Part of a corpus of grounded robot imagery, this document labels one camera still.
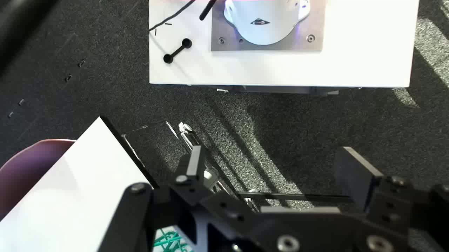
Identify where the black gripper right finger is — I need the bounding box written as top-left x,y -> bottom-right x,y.
333,145 -> 449,252

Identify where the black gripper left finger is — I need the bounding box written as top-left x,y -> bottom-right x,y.
99,144 -> 263,252

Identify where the green plastic hanger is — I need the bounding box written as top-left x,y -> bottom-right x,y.
152,225 -> 193,252

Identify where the black dumbbell shaped knob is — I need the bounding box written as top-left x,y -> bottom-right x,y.
161,36 -> 193,65

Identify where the white rectangular table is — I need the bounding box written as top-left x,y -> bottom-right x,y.
0,116 -> 158,252

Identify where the white robot mounting table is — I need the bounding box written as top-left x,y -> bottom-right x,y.
147,0 -> 420,89

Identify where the short black rod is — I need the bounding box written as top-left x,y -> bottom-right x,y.
197,0 -> 217,22

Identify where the purple chair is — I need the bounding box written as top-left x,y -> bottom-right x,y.
0,137 -> 77,221

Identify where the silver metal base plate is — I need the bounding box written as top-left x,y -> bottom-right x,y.
210,0 -> 325,53

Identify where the thin black cable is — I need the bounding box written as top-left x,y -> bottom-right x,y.
147,0 -> 196,33

